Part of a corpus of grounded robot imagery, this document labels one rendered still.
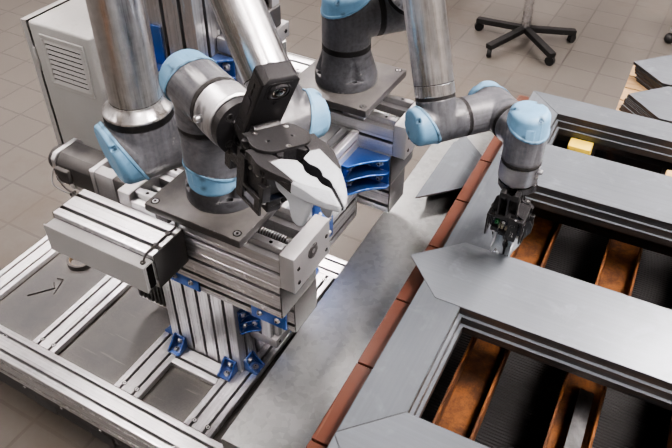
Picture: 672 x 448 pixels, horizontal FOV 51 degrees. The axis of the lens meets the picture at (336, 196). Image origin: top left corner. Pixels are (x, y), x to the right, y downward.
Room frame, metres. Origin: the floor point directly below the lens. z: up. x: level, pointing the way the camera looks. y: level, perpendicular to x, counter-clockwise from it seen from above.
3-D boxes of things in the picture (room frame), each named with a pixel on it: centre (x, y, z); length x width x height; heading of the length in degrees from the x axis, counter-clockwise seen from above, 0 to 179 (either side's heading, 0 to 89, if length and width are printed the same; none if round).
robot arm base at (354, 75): (1.52, -0.02, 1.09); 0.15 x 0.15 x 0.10
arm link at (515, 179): (1.07, -0.35, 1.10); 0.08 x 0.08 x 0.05
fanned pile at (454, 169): (1.60, -0.35, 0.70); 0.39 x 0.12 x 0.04; 153
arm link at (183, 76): (0.79, 0.17, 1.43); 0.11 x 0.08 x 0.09; 35
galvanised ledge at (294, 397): (1.30, -0.17, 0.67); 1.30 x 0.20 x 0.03; 153
